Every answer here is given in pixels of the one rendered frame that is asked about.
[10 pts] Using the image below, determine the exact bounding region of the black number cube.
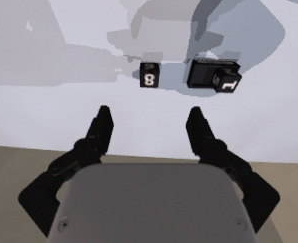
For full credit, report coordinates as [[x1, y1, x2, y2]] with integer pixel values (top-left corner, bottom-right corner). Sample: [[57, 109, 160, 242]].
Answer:
[[210, 68, 242, 93], [139, 63, 160, 88]]

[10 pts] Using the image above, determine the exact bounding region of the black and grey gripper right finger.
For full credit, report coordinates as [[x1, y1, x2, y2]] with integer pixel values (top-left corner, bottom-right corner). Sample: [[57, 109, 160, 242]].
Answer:
[[186, 106, 280, 234]]

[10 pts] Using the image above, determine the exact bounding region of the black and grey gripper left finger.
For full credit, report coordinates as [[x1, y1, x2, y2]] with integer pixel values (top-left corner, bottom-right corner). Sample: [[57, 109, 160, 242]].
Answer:
[[18, 105, 114, 239]]

